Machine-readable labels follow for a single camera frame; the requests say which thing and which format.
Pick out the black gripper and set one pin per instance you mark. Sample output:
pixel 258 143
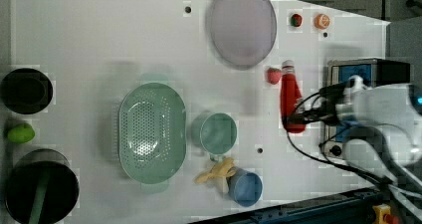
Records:
pixel 310 116

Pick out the red ketchup bottle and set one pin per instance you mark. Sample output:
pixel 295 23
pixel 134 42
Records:
pixel 290 95

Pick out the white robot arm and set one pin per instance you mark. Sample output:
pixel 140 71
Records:
pixel 382 172

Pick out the green perforated strainer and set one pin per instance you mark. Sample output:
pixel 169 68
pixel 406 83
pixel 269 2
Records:
pixel 152 133

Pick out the toy strawberry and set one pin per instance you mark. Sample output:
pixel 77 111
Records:
pixel 273 75

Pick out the red toy apple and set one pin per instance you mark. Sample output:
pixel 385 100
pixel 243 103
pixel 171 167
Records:
pixel 296 20

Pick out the blue bowl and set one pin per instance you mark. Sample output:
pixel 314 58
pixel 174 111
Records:
pixel 245 187

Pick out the yellow emergency stop button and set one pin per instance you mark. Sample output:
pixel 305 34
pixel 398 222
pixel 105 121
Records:
pixel 383 215

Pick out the green metal cup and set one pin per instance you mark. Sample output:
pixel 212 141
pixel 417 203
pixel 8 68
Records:
pixel 215 133

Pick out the peeled toy banana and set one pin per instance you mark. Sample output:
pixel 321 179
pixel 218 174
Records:
pixel 221 172

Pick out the grey round plate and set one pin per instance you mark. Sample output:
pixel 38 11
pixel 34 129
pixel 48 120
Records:
pixel 243 32

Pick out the black cylinder container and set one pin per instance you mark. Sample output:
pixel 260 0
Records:
pixel 26 91

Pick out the green toy pear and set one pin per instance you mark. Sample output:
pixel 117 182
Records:
pixel 21 133

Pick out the green spatula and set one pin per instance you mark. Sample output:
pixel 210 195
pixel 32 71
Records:
pixel 39 198

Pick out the black utensil holder cup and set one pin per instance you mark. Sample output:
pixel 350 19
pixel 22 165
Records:
pixel 62 192

